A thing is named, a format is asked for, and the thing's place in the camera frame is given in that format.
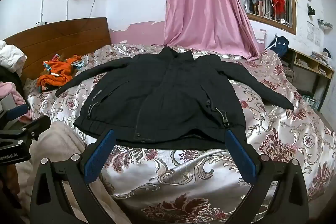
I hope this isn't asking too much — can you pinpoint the stack of papers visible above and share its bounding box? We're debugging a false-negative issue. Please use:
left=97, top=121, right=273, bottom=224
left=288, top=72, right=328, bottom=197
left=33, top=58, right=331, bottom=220
left=310, top=50, right=332, bottom=64

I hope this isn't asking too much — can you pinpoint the pink curtain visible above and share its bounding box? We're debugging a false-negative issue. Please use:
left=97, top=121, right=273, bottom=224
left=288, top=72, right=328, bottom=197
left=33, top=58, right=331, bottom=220
left=163, top=0, right=271, bottom=62

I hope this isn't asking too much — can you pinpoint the paper wall calendar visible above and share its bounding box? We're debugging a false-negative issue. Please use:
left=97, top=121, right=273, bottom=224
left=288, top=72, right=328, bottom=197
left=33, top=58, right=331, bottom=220
left=306, top=20, right=323, bottom=46

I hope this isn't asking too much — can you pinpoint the white bedding bundle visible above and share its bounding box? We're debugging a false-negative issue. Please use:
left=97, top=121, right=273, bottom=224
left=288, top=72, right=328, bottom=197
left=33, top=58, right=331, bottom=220
left=0, top=40, right=28, bottom=73

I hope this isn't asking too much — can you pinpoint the black wall cable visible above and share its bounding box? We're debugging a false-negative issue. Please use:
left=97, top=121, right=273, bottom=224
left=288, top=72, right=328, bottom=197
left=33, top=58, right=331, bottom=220
left=79, top=0, right=101, bottom=30

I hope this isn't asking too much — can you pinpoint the wooden headboard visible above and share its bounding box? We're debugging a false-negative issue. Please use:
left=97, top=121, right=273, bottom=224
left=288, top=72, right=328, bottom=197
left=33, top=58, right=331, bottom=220
left=4, top=17, right=112, bottom=83

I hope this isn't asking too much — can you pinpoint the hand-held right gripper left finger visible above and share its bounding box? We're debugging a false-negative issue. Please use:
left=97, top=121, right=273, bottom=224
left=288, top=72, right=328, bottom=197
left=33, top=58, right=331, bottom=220
left=29, top=129, right=116, bottom=224

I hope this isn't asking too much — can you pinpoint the beige fleece blanket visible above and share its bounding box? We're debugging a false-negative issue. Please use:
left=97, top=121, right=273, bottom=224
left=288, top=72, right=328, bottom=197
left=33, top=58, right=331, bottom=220
left=14, top=122, right=132, bottom=224

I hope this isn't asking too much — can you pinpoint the orange garment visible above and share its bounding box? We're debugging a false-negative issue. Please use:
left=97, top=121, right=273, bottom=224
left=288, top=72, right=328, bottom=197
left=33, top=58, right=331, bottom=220
left=37, top=54, right=86, bottom=93

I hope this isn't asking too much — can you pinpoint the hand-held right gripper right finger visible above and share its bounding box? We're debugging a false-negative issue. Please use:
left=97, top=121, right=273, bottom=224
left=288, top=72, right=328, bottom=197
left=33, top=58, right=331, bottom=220
left=224, top=130, right=310, bottom=224

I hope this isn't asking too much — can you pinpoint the black jacket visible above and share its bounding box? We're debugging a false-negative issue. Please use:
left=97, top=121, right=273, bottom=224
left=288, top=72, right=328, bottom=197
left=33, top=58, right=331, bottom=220
left=55, top=46, right=295, bottom=149

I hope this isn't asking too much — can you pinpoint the dark cloth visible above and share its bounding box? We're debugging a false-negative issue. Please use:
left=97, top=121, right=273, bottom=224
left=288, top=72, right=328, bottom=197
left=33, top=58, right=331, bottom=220
left=0, top=67, right=25, bottom=98

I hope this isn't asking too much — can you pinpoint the wooden shelf unit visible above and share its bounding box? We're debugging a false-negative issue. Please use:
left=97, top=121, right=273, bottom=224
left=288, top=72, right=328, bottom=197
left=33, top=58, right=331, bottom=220
left=283, top=47, right=334, bottom=111

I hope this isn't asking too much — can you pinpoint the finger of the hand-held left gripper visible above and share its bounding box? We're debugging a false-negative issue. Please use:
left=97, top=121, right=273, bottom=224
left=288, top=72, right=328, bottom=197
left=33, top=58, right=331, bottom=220
left=22, top=115, right=52, bottom=144
left=5, top=104, right=30, bottom=122

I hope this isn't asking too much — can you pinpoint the floral satin bedspread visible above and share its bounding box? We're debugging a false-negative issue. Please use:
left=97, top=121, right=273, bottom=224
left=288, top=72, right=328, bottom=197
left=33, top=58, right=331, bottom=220
left=24, top=43, right=336, bottom=224

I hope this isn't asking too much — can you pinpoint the blue backpack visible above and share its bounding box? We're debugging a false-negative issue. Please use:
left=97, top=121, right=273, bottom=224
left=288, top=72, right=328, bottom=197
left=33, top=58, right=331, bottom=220
left=265, top=35, right=289, bottom=58

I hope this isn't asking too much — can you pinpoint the pink cloth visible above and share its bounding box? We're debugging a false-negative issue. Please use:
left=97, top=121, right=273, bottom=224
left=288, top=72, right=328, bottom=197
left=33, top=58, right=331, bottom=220
left=0, top=82, right=32, bottom=123

